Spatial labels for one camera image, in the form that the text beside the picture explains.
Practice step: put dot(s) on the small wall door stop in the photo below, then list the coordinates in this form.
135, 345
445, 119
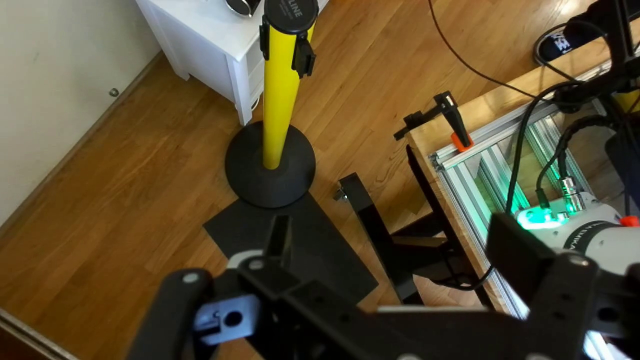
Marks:
114, 93

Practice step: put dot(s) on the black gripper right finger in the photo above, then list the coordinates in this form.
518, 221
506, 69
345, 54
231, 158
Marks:
520, 257

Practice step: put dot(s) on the black floor mat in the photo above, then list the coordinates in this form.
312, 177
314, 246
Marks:
321, 252

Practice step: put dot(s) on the black orange clamp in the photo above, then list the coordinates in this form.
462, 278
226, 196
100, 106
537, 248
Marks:
451, 121

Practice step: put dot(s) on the yellow stanchion post black base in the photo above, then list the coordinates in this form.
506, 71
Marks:
276, 100

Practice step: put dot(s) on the white shelf unit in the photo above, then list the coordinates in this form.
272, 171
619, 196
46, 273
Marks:
206, 47

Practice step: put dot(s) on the small black device blue screen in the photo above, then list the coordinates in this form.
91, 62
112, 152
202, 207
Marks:
558, 43

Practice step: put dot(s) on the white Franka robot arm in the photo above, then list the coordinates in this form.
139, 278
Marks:
601, 233

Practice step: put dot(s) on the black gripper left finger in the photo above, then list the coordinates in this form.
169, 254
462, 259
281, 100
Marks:
170, 306

